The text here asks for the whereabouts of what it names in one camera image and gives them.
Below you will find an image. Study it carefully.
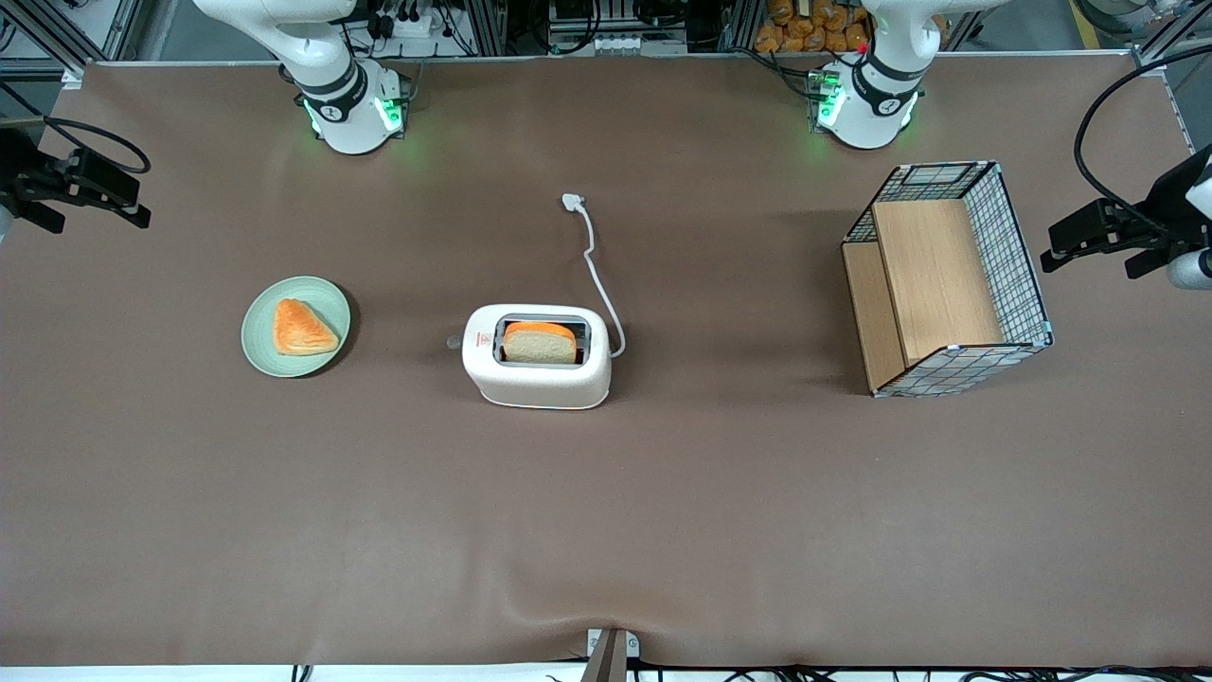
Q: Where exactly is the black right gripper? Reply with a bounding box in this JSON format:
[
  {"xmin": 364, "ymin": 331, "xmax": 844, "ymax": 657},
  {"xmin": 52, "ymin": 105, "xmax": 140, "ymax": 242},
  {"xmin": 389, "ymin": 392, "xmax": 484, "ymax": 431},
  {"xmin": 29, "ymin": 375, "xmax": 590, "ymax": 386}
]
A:
[{"xmin": 0, "ymin": 128, "xmax": 153, "ymax": 235}]

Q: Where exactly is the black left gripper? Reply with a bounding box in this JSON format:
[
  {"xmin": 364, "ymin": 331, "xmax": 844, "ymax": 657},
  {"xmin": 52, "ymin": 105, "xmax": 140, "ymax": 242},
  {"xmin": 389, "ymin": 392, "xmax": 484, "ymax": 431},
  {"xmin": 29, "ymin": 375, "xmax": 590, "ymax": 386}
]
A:
[{"xmin": 1041, "ymin": 148, "xmax": 1212, "ymax": 281}]

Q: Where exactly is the cream white toaster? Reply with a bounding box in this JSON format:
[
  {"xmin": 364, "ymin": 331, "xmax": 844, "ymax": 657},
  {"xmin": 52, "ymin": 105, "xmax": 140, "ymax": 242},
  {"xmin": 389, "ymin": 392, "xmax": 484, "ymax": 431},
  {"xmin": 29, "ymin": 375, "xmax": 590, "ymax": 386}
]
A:
[{"xmin": 447, "ymin": 303, "xmax": 613, "ymax": 410}]

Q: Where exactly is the white grid-patterned fabric liner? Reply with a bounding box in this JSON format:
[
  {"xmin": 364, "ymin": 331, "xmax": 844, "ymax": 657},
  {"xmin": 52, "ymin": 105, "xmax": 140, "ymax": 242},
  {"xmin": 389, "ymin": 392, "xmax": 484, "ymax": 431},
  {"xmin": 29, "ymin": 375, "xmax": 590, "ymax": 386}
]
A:
[{"xmin": 846, "ymin": 161, "xmax": 1054, "ymax": 399}]

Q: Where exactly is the pale green round plate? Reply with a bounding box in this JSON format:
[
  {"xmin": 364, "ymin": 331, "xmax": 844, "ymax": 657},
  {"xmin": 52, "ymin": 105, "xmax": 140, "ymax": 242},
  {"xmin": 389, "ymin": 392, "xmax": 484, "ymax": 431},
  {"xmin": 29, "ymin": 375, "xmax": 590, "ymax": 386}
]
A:
[{"xmin": 241, "ymin": 276, "xmax": 351, "ymax": 379}]

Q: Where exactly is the triangular orange pastry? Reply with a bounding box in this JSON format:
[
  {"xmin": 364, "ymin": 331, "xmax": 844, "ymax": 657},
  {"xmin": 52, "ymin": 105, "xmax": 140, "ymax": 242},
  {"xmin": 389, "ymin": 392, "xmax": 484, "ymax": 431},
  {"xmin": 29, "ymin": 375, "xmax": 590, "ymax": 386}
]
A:
[{"xmin": 273, "ymin": 298, "xmax": 341, "ymax": 357}]

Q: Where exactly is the white power strip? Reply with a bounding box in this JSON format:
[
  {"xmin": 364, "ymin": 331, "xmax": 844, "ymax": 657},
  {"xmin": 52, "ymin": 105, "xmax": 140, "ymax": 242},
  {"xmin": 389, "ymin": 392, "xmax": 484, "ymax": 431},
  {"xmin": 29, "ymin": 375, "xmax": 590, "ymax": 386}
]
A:
[{"xmin": 367, "ymin": 0, "xmax": 446, "ymax": 41}]

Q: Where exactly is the pile of orange bread rolls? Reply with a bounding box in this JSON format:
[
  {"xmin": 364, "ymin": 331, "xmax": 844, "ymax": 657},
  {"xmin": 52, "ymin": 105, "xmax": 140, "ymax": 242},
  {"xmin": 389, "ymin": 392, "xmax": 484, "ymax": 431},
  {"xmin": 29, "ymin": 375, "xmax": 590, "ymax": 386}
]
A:
[{"xmin": 753, "ymin": 0, "xmax": 874, "ymax": 55}]

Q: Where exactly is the toast bread slice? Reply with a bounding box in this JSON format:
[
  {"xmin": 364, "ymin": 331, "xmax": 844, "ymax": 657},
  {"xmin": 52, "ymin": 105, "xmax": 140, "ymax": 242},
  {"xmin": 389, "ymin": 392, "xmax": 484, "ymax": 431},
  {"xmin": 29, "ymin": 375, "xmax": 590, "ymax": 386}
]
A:
[{"xmin": 501, "ymin": 320, "xmax": 579, "ymax": 366}]

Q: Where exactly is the brown table cover mat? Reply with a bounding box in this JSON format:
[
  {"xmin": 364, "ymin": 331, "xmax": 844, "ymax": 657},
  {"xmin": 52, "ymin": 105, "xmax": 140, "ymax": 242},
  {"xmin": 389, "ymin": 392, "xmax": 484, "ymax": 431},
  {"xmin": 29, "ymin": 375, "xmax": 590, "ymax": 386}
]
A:
[{"xmin": 0, "ymin": 52, "xmax": 1212, "ymax": 670}]

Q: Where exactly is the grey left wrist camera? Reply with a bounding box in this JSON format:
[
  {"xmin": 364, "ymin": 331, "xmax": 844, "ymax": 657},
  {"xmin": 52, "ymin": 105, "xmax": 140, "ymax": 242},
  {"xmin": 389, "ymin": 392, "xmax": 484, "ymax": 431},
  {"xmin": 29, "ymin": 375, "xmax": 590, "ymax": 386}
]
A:
[{"xmin": 1166, "ymin": 248, "xmax": 1212, "ymax": 292}]

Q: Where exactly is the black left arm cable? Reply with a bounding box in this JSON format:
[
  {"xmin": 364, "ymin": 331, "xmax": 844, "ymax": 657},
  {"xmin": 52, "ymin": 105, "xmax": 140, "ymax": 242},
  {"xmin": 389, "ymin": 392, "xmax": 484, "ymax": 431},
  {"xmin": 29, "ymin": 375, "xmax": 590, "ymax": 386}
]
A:
[{"xmin": 1073, "ymin": 43, "xmax": 1212, "ymax": 233}]

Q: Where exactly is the wire basket with wooden shelf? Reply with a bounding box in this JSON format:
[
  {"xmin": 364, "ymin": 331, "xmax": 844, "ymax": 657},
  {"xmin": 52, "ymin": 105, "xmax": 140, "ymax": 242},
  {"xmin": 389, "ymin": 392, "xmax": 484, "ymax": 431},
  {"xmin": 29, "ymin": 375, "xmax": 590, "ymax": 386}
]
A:
[{"xmin": 841, "ymin": 160, "xmax": 1055, "ymax": 400}]

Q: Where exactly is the white toaster power cable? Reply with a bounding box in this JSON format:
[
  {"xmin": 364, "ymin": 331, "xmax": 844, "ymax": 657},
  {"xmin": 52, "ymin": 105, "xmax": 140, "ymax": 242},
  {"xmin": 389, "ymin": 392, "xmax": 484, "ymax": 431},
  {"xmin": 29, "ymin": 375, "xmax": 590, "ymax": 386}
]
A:
[{"xmin": 561, "ymin": 193, "xmax": 626, "ymax": 359}]

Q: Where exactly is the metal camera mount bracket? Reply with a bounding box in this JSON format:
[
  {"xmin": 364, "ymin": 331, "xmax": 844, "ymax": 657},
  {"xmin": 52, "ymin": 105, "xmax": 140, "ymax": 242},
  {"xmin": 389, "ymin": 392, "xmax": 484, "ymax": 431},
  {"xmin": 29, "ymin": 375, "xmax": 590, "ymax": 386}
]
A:
[{"xmin": 584, "ymin": 627, "xmax": 642, "ymax": 682}]

